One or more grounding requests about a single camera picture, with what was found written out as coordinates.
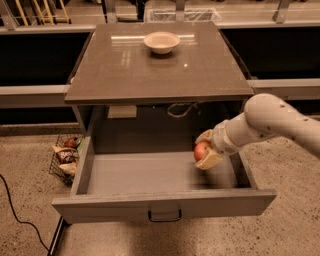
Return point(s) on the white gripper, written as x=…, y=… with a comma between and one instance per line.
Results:
x=219, y=140

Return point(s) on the red apple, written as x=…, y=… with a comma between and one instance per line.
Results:
x=200, y=149

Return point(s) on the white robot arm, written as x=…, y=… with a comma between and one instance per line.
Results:
x=264, y=116

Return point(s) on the grey cabinet counter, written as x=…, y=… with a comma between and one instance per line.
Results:
x=118, y=69

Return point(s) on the open grey top drawer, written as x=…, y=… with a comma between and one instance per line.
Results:
x=123, y=181

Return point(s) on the white label inside cabinet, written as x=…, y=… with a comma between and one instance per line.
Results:
x=119, y=112

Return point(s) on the beige bowl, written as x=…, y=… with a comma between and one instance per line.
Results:
x=161, y=42

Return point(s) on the clear plastic bin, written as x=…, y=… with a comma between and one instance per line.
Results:
x=188, y=15

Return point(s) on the brown snack bag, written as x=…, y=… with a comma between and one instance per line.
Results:
x=66, y=155

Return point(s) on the black drawer handle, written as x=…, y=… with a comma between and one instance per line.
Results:
x=164, y=217

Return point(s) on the black wire basket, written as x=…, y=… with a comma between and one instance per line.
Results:
x=66, y=172

